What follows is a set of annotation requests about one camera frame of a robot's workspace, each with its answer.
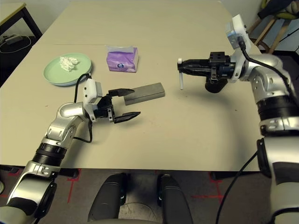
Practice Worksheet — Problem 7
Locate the side table with black frame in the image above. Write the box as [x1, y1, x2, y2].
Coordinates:
[0, 2, 43, 44]

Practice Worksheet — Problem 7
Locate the white tissue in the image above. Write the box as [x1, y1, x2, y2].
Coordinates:
[59, 56, 80, 73]

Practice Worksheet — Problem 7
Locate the dark jacket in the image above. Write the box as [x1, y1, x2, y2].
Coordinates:
[257, 0, 299, 20]

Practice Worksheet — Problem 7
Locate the black tripod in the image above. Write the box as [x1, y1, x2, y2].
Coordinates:
[284, 29, 299, 52]

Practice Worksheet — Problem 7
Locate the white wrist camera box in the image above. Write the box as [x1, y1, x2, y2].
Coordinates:
[83, 78, 104, 123]
[225, 14, 253, 84]

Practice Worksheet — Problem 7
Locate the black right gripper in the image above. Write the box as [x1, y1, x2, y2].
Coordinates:
[178, 52, 236, 84]

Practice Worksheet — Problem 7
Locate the dark grey robot right leg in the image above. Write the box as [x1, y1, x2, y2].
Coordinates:
[157, 174, 193, 224]

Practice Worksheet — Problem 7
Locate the yellow-green cushion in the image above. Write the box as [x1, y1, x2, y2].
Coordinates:
[272, 4, 299, 21]

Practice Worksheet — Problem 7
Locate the white pen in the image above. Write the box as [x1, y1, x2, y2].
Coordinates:
[177, 58, 185, 91]

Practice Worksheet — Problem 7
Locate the grey glasses case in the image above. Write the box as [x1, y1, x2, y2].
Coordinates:
[123, 82, 166, 106]

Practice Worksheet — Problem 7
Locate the black left wrist camera cable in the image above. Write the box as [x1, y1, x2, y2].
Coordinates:
[74, 73, 93, 144]

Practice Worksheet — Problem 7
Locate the black cup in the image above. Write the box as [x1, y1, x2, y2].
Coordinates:
[205, 77, 228, 94]

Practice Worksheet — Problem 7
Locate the dark grey robot left leg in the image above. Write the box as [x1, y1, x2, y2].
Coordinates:
[88, 173, 130, 224]

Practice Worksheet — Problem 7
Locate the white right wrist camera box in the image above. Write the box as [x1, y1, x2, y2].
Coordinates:
[225, 14, 253, 84]

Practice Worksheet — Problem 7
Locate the purple tissue pack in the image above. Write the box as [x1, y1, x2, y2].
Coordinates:
[105, 45, 140, 73]

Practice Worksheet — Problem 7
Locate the dark grey robot leg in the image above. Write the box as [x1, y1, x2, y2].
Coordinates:
[157, 174, 193, 224]
[88, 173, 130, 224]

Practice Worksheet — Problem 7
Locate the white power adapter with cable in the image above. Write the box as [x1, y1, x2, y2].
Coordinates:
[0, 34, 33, 53]

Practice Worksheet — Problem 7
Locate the light green plate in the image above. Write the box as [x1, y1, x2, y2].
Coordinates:
[43, 53, 93, 85]

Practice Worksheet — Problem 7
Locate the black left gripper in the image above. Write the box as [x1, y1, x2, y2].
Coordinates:
[94, 88, 142, 124]

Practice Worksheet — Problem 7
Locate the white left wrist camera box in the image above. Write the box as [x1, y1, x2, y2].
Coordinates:
[83, 78, 104, 123]

